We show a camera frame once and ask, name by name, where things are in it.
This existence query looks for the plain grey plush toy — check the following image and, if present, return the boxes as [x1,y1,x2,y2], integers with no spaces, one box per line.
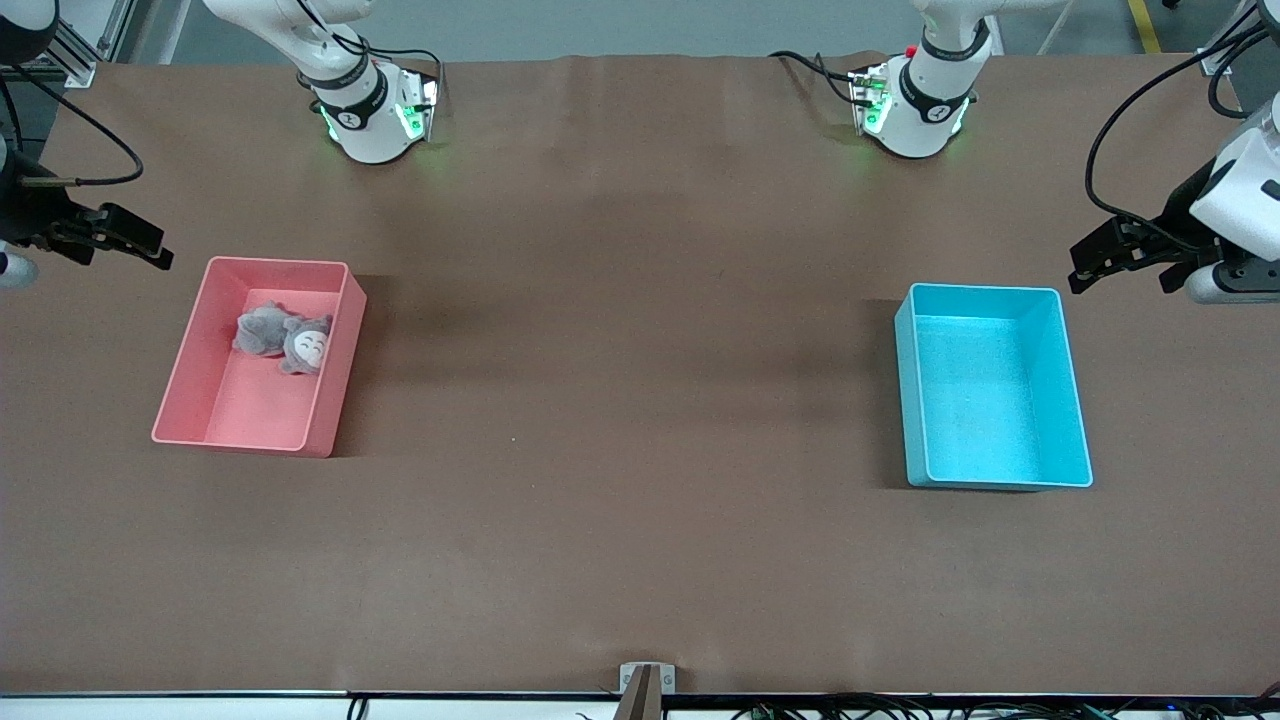
[232,301,293,359]

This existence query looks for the grey plush toy white face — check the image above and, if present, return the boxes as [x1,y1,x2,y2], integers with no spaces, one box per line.
[280,313,335,378]

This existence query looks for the left arm base connector plate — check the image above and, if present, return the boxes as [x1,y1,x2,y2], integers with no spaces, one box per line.
[848,65,893,137]

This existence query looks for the blue plastic box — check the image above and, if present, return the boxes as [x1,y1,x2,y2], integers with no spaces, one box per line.
[893,282,1094,491]

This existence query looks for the pink plastic box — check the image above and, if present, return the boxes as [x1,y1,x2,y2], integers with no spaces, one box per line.
[151,256,368,459]

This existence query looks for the brown table mat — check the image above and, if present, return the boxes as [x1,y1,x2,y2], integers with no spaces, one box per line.
[0,50,1280,698]

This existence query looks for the long black left arm cable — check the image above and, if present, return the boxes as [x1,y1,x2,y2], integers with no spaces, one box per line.
[1085,30,1280,253]

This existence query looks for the short black left arm cable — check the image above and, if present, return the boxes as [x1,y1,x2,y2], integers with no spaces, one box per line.
[1206,10,1280,121]

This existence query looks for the aluminium frame post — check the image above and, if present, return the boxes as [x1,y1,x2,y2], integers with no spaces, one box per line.
[20,0,138,89]
[1198,0,1261,77]

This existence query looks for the black right base cable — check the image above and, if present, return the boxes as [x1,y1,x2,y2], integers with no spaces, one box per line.
[360,45,447,106]

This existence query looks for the black base cable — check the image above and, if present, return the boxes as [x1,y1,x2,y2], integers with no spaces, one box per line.
[360,45,447,106]
[768,50,863,106]

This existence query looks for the black left base cable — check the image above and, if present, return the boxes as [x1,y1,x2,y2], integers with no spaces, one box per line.
[768,50,863,106]

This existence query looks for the white table edge rail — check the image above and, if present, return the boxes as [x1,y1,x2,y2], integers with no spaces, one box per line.
[0,692,1280,720]

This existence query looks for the black cable bundle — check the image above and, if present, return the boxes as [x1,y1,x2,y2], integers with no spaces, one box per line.
[730,693,1280,720]

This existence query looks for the metal table edge bracket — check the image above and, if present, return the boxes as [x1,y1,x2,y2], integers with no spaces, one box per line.
[619,662,677,695]

